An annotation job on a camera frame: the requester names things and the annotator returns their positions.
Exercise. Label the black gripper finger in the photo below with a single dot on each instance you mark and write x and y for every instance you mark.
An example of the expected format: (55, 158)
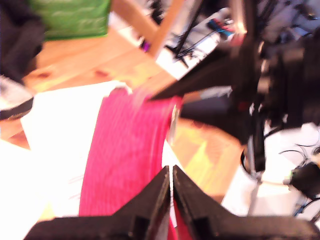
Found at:
(212, 80)
(212, 112)
(140, 220)
(202, 220)

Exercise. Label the pink fabric zip pouch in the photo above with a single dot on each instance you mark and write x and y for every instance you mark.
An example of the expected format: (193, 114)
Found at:
(125, 150)

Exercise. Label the silver green pet food bag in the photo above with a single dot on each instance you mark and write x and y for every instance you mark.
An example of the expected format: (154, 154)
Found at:
(75, 20)

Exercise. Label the wooden chair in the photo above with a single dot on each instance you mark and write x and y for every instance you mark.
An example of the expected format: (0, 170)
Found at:
(165, 32)

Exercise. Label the white mounting board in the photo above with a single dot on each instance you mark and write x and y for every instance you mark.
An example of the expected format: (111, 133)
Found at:
(275, 195)

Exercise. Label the blank white paper sheet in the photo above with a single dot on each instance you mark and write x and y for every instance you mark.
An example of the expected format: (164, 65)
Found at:
(15, 187)

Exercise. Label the printed white paper sheet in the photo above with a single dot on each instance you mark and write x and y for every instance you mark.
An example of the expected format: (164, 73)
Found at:
(62, 112)

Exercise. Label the black and grey jacket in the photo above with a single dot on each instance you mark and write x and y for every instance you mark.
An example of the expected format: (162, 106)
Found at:
(17, 45)

